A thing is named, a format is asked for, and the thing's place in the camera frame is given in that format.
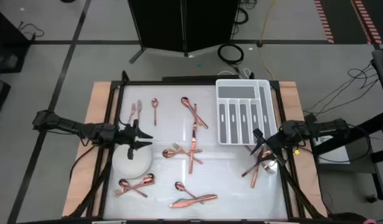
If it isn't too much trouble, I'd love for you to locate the white round plate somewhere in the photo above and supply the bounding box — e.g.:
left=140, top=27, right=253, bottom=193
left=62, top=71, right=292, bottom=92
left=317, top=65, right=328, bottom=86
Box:
left=111, top=143, right=153, bottom=180

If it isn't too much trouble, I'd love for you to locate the black aluminium stand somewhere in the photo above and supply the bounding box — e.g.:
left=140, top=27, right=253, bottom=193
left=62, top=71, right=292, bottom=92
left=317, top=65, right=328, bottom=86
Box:
left=311, top=48, right=383, bottom=202

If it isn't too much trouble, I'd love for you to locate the white plastic cutlery tray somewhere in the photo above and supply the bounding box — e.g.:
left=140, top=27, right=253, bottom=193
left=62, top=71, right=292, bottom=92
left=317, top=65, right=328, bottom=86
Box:
left=215, top=78, right=279, bottom=146

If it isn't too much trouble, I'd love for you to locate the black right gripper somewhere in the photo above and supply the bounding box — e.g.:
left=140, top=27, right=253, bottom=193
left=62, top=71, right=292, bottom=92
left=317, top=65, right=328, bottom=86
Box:
left=249, top=123, right=293, bottom=167

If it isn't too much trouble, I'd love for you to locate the grey side table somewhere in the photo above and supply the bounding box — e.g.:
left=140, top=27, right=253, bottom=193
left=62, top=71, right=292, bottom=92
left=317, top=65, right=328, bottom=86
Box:
left=314, top=124, right=381, bottom=175

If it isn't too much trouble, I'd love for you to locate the coiled black cable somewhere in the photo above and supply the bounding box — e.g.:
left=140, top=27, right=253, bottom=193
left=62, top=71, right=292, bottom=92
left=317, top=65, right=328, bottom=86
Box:
left=217, top=43, right=245, bottom=66

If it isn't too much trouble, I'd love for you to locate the small copper spoon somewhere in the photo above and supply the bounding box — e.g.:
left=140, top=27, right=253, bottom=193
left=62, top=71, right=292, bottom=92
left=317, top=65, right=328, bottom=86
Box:
left=151, top=98, right=159, bottom=127

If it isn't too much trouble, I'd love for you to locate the black mat striped edge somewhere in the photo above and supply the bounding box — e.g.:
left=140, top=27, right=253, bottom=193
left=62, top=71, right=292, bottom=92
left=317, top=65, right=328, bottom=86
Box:
left=313, top=0, right=356, bottom=44
left=349, top=0, right=383, bottom=46

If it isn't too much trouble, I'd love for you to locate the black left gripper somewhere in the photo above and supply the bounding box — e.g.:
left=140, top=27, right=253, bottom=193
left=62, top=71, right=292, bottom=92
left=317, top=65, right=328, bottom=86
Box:
left=116, top=119, right=154, bottom=160

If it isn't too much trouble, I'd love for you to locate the black cabinet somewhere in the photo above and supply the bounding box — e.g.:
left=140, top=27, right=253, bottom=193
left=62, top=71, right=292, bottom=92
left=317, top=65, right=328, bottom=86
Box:
left=0, top=6, right=32, bottom=74

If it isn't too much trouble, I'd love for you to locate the wooden table board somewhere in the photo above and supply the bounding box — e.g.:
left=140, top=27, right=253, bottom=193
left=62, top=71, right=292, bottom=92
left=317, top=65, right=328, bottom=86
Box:
left=62, top=81, right=329, bottom=218

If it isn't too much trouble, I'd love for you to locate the white sheet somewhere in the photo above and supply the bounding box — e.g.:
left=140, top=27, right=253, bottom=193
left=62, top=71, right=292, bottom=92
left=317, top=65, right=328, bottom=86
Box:
left=314, top=136, right=351, bottom=165

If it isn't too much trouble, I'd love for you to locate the black table frame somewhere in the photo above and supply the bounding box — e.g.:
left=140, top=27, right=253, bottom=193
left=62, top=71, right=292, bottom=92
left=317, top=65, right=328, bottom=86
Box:
left=62, top=70, right=328, bottom=222

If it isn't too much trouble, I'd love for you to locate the black folding partition screen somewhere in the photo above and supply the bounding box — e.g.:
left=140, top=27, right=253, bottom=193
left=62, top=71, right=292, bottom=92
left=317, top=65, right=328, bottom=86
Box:
left=127, top=0, right=241, bottom=59

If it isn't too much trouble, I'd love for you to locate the yellow cable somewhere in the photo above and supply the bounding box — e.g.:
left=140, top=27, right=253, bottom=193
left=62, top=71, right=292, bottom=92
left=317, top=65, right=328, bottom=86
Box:
left=257, top=0, right=277, bottom=81

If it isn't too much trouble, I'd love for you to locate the black flat bar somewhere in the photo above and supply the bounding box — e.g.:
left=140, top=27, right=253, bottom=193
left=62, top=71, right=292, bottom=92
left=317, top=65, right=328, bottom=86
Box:
left=161, top=75, right=241, bottom=83

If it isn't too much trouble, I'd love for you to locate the white cable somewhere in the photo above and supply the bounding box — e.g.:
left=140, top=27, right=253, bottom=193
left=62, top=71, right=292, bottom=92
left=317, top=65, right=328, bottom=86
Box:
left=216, top=67, right=252, bottom=80

